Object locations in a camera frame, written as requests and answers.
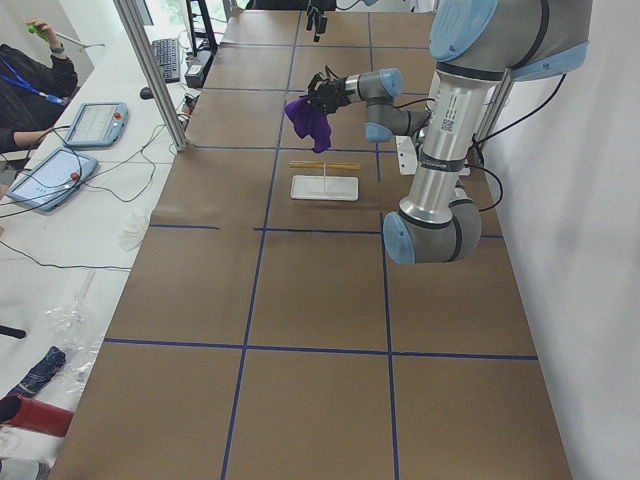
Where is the aluminium frame post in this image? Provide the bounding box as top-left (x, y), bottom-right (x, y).
top-left (113, 0), bottom-right (188, 152)

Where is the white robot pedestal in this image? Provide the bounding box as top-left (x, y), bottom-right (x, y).
top-left (395, 132), bottom-right (474, 177)

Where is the black power box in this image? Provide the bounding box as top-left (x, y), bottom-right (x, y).
top-left (184, 51), bottom-right (214, 89)

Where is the near blue teach pendant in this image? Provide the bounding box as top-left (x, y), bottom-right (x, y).
top-left (7, 147), bottom-right (98, 211)

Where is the black keyboard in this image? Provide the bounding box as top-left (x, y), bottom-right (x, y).
top-left (151, 38), bottom-right (181, 83)

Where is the crumpled clear plastic wrap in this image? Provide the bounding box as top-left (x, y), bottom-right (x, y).
top-left (46, 271), bottom-right (105, 402)

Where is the blue teach pendant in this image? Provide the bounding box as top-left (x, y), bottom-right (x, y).
top-left (7, 147), bottom-right (98, 211)
top-left (64, 102), bottom-right (129, 149)

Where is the dark blue folded umbrella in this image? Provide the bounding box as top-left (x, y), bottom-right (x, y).
top-left (7, 346), bottom-right (66, 398)

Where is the black computer mouse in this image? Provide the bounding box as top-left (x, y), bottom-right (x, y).
top-left (139, 87), bottom-right (154, 100)

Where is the purple towel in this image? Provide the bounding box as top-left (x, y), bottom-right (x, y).
top-left (284, 95), bottom-right (332, 154)

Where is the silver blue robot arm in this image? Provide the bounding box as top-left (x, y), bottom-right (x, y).
top-left (308, 1), bottom-right (592, 264)

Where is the seated person in black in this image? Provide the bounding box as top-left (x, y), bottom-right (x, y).
top-left (1, 17), bottom-right (78, 153)

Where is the far blue teach pendant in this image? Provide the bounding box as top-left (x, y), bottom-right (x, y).
top-left (64, 102), bottom-right (129, 149)

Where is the red cylinder bottle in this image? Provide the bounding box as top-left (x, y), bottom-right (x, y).
top-left (1, 395), bottom-right (74, 437)

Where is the white rack with wooden bars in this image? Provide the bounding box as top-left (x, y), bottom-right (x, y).
top-left (289, 161), bottom-right (362, 201)

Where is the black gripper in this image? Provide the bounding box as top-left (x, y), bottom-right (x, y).
top-left (307, 72), bottom-right (350, 115)
top-left (306, 0), bottom-right (336, 42)

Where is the white crumpled tissue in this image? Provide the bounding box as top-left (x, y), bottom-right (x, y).
top-left (118, 211), bottom-right (150, 252)

